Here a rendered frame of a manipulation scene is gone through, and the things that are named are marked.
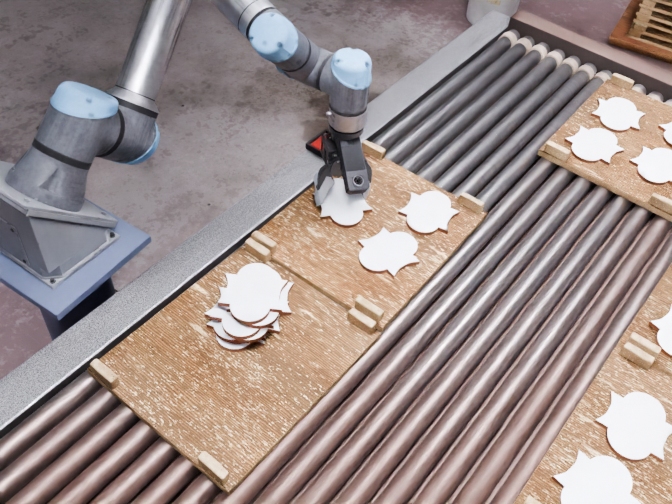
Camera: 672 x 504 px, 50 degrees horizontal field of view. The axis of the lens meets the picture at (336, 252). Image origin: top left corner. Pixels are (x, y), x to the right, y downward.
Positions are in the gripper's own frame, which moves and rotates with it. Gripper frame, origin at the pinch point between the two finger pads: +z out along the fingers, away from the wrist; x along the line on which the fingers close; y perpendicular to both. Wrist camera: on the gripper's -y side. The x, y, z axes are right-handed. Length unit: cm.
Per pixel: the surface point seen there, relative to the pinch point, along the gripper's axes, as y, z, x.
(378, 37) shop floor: 206, 95, -85
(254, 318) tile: -31.5, -6.5, 25.6
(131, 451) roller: -46, 4, 50
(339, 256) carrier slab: -14.0, 1.5, 4.5
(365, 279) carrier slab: -21.1, 1.4, 1.0
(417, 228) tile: -10.8, 0.3, -13.7
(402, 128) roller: 25.8, 3.6, -23.4
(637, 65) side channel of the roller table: 35, 0, -96
